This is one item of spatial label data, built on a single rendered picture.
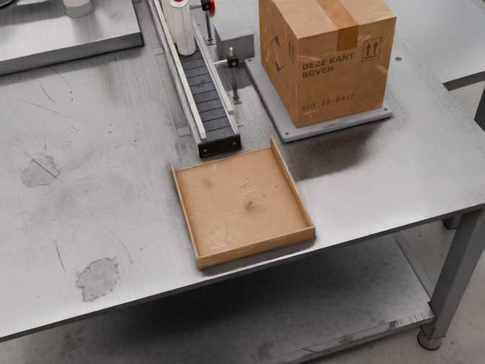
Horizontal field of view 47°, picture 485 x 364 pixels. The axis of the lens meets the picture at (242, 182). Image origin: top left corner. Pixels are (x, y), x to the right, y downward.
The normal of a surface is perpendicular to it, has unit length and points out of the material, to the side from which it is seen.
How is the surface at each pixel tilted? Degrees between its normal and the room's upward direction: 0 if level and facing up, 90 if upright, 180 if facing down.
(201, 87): 0
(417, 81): 0
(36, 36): 0
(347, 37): 90
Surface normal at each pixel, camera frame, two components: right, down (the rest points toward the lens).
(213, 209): -0.06, -0.67
